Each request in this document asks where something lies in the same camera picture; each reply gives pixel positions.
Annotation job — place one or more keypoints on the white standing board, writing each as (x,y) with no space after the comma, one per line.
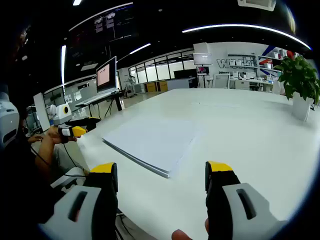
(41,112)

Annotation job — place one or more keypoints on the small kiosk screen on stand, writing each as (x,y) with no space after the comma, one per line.
(203,70)

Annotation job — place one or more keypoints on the person's light grey trousers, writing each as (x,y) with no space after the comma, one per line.
(63,157)

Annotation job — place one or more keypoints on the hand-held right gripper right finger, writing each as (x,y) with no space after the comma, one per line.
(225,200)

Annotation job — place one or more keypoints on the wall mounted display screen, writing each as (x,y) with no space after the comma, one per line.
(202,59)

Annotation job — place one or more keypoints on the ceiling air conditioner unit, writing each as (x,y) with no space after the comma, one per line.
(257,3)

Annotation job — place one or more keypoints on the green leafy plant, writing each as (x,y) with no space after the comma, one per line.
(298,77)

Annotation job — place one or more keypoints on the rolling monitor stand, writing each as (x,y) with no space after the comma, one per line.
(100,98)

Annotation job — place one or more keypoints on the ceiling light strip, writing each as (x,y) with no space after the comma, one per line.
(237,25)
(76,2)
(140,49)
(63,65)

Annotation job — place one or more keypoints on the computer monitor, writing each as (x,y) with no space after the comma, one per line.
(106,75)

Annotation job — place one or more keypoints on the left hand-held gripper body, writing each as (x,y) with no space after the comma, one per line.
(60,113)

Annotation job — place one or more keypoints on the large dark overhead screen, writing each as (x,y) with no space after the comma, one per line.
(112,22)

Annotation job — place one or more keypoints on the yellow storage cabinet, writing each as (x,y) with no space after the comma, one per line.
(162,86)
(150,87)

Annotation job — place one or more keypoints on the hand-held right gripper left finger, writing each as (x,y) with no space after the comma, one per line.
(100,200)

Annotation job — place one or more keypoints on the white plant pot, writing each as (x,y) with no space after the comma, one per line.
(302,107)

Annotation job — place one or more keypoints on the person's right hand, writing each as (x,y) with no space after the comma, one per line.
(181,236)

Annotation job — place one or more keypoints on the white wall shelving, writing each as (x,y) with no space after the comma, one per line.
(267,62)

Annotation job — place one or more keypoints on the dark wide display panel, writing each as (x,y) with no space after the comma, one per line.
(185,74)

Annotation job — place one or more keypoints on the person's left hand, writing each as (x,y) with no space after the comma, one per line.
(51,137)

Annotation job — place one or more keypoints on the white chest-worn device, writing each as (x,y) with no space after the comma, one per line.
(8,120)

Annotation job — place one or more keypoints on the white paper document stack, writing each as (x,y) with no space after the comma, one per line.
(150,142)

